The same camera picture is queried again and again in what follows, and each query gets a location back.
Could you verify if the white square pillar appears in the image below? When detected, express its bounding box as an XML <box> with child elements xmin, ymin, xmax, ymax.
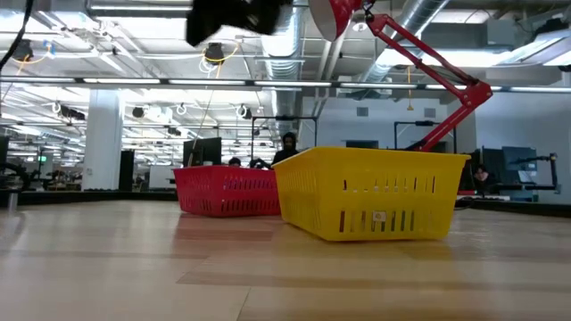
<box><xmin>81</xmin><ymin>88</ymin><xmax>125</xmax><ymax>192</ymax></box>

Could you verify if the black computer monitor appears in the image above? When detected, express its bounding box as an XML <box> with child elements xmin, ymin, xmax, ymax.
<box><xmin>182</xmin><ymin>136</ymin><xmax>223</xmax><ymax>169</ymax></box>

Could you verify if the black ceiling camera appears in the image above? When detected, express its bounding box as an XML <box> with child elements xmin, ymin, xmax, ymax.
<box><xmin>203</xmin><ymin>42</ymin><xmax>227</xmax><ymax>67</ymax></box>
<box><xmin>12</xmin><ymin>38</ymin><xmax>35</xmax><ymax>62</ymax></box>

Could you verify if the yellow plastic basket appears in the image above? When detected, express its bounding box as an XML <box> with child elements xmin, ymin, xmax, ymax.
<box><xmin>271</xmin><ymin>146</ymin><xmax>472</xmax><ymax>243</ymax></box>

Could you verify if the long LED light bar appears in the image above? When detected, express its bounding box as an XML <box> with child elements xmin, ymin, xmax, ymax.
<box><xmin>0</xmin><ymin>76</ymin><xmax>571</xmax><ymax>93</ymax></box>

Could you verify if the red desk lamp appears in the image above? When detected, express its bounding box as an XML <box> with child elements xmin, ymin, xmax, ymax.
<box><xmin>307</xmin><ymin>0</ymin><xmax>494</xmax><ymax>153</ymax></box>

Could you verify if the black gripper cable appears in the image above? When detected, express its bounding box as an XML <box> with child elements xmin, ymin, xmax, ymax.
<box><xmin>0</xmin><ymin>0</ymin><xmax>36</xmax><ymax>72</ymax></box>

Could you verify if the red plastic basket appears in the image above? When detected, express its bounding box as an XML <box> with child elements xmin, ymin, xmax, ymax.
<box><xmin>172</xmin><ymin>164</ymin><xmax>282</xmax><ymax>218</ymax></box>

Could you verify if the black tall cabinet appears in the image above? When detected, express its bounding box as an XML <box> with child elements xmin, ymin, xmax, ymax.
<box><xmin>118</xmin><ymin>150</ymin><xmax>136</xmax><ymax>193</ymax></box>

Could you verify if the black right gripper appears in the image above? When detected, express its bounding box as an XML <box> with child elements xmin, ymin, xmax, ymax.
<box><xmin>185</xmin><ymin>0</ymin><xmax>294</xmax><ymax>48</ymax></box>

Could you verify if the silver ventilation duct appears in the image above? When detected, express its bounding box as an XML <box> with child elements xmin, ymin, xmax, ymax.
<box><xmin>261</xmin><ymin>0</ymin><xmax>304</xmax><ymax>135</ymax></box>
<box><xmin>356</xmin><ymin>0</ymin><xmax>451</xmax><ymax>86</ymax></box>

